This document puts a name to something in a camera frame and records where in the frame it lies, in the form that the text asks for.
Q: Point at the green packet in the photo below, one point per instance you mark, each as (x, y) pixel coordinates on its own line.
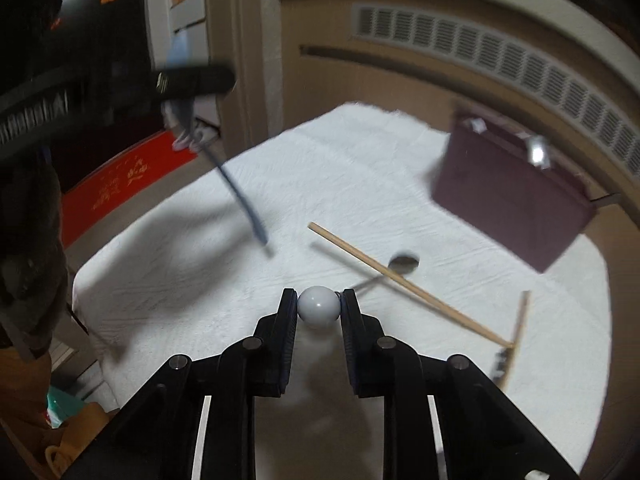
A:
(62, 407)

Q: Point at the red floor mat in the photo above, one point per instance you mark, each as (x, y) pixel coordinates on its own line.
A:
(115, 185)

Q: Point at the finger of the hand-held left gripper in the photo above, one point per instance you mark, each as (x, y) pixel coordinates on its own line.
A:
(200, 81)

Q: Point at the black shovel-shaped spoon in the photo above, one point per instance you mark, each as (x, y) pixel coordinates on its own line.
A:
(500, 362)

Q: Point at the metal spoon with white ball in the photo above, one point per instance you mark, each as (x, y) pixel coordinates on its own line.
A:
(320, 307)

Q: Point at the blue-grey plastic rice spoon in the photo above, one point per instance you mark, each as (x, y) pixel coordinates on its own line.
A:
(240, 200)

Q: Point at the long grey vent grille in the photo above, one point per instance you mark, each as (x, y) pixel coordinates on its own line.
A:
(500, 60)

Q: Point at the wooden chopstick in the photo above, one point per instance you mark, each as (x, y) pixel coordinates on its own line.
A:
(517, 340)
(400, 280)

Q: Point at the white shelf cabinet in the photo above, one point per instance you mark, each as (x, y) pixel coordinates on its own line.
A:
(187, 5)

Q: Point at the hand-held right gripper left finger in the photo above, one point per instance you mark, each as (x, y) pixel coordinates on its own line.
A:
(287, 345)

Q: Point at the tan woven basket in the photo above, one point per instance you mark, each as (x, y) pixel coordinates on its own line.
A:
(80, 450)

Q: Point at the pair of pale slippers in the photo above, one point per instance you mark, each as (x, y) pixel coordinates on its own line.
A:
(200, 135)

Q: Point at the white textured table cloth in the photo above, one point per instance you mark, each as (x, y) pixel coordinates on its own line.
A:
(225, 310)

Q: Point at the wooden kitchen cabinet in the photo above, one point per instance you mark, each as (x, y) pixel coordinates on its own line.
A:
(390, 80)

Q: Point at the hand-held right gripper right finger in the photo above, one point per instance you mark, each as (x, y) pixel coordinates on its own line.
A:
(352, 345)

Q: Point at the maroon plastic utensil container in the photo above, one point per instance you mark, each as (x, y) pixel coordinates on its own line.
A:
(505, 195)

